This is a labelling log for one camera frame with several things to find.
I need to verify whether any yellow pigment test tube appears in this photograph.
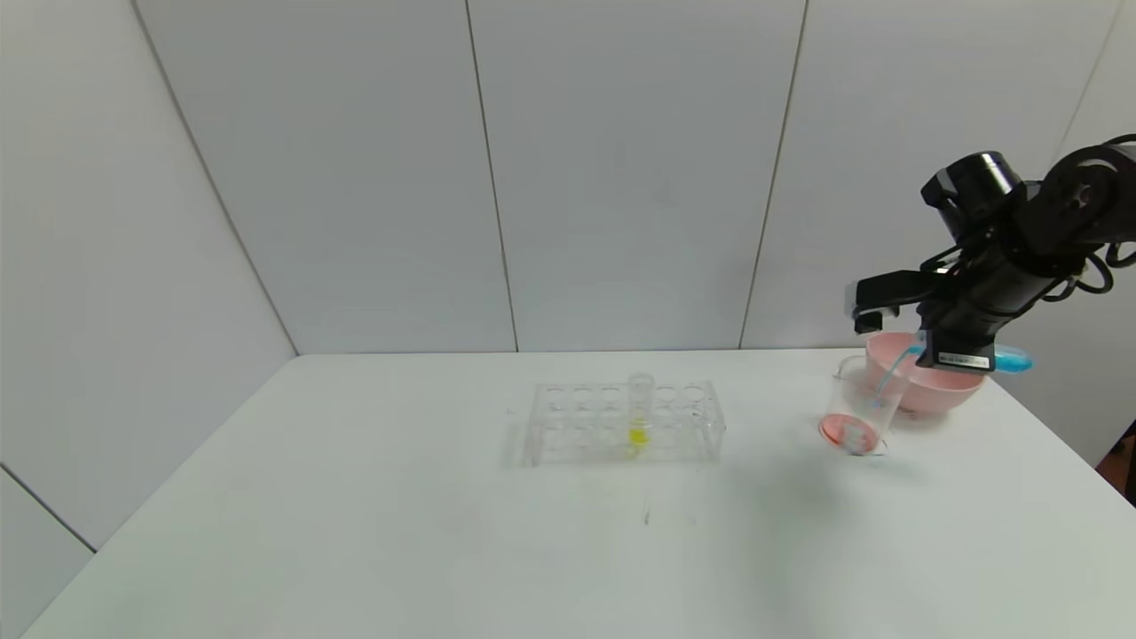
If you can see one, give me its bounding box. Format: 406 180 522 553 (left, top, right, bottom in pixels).
627 373 655 448

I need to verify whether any clear glass beaker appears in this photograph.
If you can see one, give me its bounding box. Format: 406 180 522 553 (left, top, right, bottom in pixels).
818 356 907 459

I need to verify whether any pink plastic bowl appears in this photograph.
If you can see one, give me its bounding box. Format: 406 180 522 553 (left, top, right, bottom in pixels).
865 332 986 415

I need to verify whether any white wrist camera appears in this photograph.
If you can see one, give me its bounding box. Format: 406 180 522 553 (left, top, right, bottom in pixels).
850 270 940 335

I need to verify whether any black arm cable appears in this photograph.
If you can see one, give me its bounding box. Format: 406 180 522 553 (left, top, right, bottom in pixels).
1043 240 1136 303

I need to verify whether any clear acrylic test tube rack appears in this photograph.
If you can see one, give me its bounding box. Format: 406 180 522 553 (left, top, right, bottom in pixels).
524 382 726 468

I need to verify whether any blue pigment test tube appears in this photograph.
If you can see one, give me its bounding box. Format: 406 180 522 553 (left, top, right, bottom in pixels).
905 333 1035 375

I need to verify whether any dark unidentified object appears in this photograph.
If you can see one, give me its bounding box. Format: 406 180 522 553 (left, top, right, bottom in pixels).
1115 419 1136 503

